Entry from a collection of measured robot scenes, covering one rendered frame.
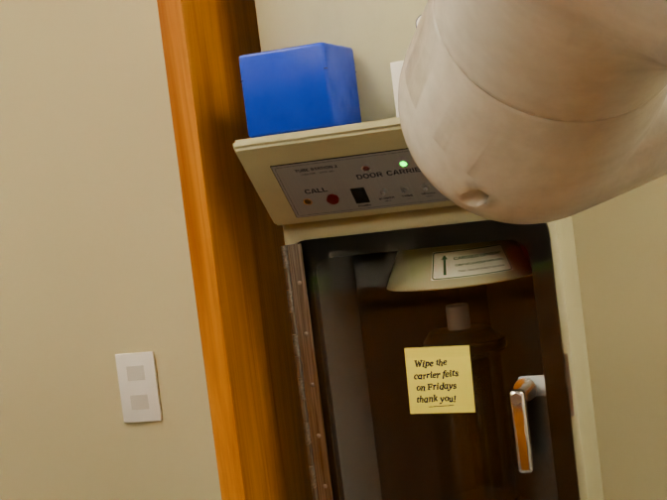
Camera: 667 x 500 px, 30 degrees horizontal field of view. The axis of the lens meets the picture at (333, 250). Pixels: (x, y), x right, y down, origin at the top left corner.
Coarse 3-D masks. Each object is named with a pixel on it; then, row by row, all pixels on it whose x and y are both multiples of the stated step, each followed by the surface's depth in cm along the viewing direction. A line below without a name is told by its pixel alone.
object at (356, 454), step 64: (320, 256) 144; (384, 256) 141; (448, 256) 139; (512, 256) 136; (320, 320) 144; (384, 320) 142; (448, 320) 139; (512, 320) 137; (320, 384) 145; (384, 384) 142; (512, 384) 137; (384, 448) 143; (448, 448) 141; (512, 448) 138
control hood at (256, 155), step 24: (384, 120) 129; (240, 144) 135; (264, 144) 134; (288, 144) 133; (312, 144) 132; (336, 144) 132; (360, 144) 131; (384, 144) 131; (264, 168) 136; (264, 192) 140; (288, 216) 142; (312, 216) 142; (336, 216) 141
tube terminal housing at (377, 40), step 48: (288, 0) 143; (336, 0) 141; (384, 0) 140; (384, 48) 140; (384, 96) 141; (288, 240) 146; (576, 288) 144; (576, 336) 140; (576, 384) 137; (576, 432) 137
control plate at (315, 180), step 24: (288, 168) 136; (312, 168) 135; (336, 168) 134; (360, 168) 134; (384, 168) 133; (408, 168) 133; (288, 192) 139; (312, 192) 138; (336, 192) 138; (408, 192) 136; (432, 192) 135
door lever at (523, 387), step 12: (516, 384) 137; (528, 384) 136; (516, 396) 132; (528, 396) 137; (516, 408) 132; (516, 420) 132; (528, 420) 133; (516, 432) 133; (528, 432) 133; (516, 444) 133; (528, 444) 132; (528, 456) 132; (528, 468) 133
